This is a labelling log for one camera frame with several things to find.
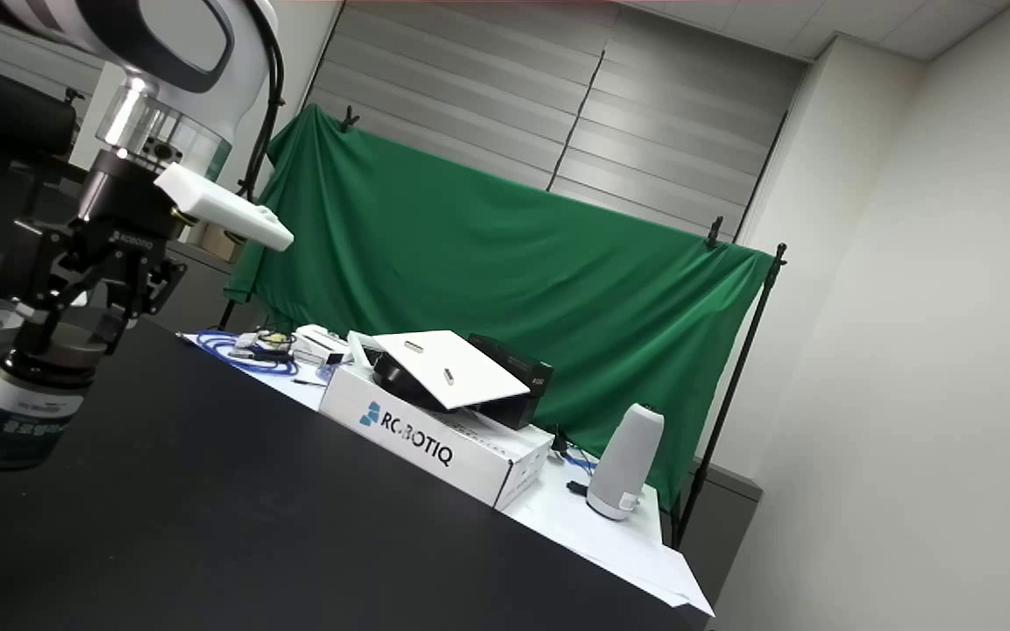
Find brown cardboard box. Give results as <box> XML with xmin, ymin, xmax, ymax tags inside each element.
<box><xmin>196</xmin><ymin>227</ymin><xmax>251</xmax><ymax>269</ymax></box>

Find black backdrop stand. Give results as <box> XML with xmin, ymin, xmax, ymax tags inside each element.
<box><xmin>671</xmin><ymin>240</ymin><xmax>788</xmax><ymax>548</ymax></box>

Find grey window blinds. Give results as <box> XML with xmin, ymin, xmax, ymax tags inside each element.
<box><xmin>313</xmin><ymin>0</ymin><xmax>811</xmax><ymax>243</ymax></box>

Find dark green supplement bottle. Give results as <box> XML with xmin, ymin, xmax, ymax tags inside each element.
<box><xmin>0</xmin><ymin>306</ymin><xmax>127</xmax><ymax>474</ymax></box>

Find white small device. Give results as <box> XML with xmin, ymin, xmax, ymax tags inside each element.
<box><xmin>289</xmin><ymin>323</ymin><xmax>349</xmax><ymax>367</ymax></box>

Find white robotiq cardboard box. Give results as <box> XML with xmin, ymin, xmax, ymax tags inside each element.
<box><xmin>319</xmin><ymin>360</ymin><xmax>557</xmax><ymax>513</ymax></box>

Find black case with white lid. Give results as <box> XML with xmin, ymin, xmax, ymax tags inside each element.
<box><xmin>356</xmin><ymin>325</ymin><xmax>557</xmax><ymax>430</ymax></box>

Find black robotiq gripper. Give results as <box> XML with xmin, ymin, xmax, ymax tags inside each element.
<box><xmin>7</xmin><ymin>152</ymin><xmax>189</xmax><ymax>354</ymax></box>

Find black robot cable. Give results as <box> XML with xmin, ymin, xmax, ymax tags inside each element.
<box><xmin>235</xmin><ymin>0</ymin><xmax>291</xmax><ymax>200</ymax></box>

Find green backdrop cloth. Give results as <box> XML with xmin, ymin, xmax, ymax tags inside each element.
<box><xmin>222</xmin><ymin>103</ymin><xmax>784</xmax><ymax>518</ymax></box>

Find blue lanyard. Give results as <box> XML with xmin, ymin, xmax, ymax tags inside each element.
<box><xmin>183</xmin><ymin>330</ymin><xmax>297</xmax><ymax>377</ymax></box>

